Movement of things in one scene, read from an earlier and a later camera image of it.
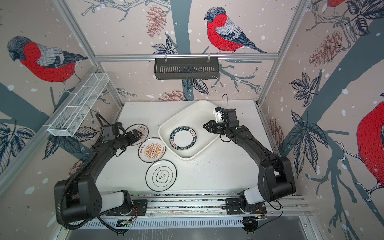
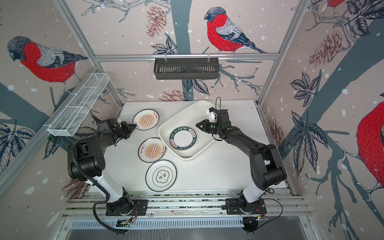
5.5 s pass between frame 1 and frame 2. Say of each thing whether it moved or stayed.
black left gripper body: moved
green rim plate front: stayed
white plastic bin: stayed
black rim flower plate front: stayed
